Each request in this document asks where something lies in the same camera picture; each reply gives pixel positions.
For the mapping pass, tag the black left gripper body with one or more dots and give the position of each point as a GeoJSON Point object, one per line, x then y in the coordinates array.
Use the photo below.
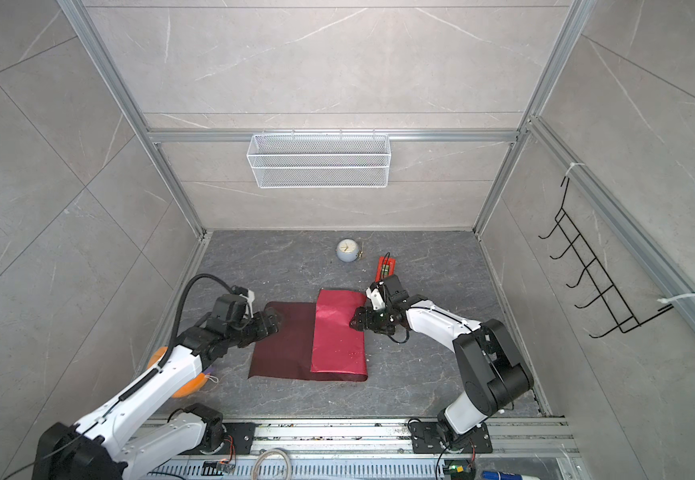
{"type": "Point", "coordinates": [250, 330]}

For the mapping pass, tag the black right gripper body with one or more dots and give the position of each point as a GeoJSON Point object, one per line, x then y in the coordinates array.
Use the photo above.
{"type": "Point", "coordinates": [379, 321]}

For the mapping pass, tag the dark red wrapping paper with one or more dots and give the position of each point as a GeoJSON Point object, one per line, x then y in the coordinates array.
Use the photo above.
{"type": "Point", "coordinates": [314, 341]}

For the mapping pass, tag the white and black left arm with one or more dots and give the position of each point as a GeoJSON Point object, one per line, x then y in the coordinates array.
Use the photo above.
{"type": "Point", "coordinates": [104, 444]}

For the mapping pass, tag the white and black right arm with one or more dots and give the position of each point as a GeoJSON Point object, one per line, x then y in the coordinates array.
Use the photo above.
{"type": "Point", "coordinates": [491, 367]}

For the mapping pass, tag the red tape dispenser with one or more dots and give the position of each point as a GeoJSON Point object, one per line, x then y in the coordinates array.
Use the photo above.
{"type": "Point", "coordinates": [385, 268]}

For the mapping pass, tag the small round white clock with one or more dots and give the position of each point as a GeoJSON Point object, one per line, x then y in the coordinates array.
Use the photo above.
{"type": "Point", "coordinates": [348, 250]}

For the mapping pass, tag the orange plush toy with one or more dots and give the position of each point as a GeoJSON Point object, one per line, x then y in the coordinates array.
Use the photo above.
{"type": "Point", "coordinates": [190, 387]}

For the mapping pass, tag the blue and white marker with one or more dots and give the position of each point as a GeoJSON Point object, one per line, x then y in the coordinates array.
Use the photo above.
{"type": "Point", "coordinates": [494, 475]}

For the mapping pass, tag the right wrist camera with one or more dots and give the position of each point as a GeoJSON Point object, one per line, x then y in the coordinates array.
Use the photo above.
{"type": "Point", "coordinates": [386, 293]}

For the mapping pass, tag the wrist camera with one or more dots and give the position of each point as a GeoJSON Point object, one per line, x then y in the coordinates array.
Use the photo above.
{"type": "Point", "coordinates": [386, 293]}
{"type": "Point", "coordinates": [234, 307]}

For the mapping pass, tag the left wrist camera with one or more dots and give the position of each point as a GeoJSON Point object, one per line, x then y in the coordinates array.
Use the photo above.
{"type": "Point", "coordinates": [234, 307]}

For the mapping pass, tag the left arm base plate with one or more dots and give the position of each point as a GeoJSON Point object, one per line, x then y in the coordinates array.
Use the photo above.
{"type": "Point", "coordinates": [242, 437]}

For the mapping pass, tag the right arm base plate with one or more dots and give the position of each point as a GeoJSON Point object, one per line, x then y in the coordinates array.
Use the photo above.
{"type": "Point", "coordinates": [433, 437]}

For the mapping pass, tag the aluminium front rail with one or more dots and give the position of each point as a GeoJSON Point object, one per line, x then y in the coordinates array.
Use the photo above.
{"type": "Point", "coordinates": [380, 448]}

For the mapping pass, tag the white wire mesh basket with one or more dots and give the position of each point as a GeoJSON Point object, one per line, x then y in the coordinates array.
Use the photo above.
{"type": "Point", "coordinates": [334, 160]}

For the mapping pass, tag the black wire hook rack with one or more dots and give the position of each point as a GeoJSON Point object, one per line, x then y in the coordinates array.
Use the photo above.
{"type": "Point", "coordinates": [594, 272]}

